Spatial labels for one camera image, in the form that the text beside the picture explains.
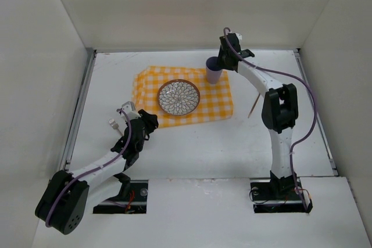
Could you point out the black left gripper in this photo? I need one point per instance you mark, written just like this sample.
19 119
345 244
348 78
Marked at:
147 120

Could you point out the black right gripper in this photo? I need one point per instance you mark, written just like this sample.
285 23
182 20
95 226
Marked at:
225 60

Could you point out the lilac plastic cup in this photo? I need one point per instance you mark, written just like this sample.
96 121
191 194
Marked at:
213 70

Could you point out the yellow white checkered cloth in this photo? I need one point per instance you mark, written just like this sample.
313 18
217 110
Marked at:
216 101

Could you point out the patterned ceramic bowl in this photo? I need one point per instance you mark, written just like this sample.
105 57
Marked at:
178 97

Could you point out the copper spoon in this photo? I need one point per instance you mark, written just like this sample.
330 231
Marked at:
254 105

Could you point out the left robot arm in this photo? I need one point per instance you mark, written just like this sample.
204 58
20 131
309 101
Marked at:
69 194

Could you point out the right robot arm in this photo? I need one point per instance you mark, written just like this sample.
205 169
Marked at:
279 114

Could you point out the copper fork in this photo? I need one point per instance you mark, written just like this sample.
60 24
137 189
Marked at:
115 126

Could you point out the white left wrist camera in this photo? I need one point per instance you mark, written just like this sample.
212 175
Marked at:
128 111

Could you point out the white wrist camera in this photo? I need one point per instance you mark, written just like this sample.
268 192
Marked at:
128 111
239 36

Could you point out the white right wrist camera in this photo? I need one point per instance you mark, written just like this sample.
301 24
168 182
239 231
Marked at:
239 36

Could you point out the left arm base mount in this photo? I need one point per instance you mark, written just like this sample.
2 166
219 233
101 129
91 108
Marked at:
132 201

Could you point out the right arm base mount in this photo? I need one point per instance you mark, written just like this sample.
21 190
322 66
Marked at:
279 196

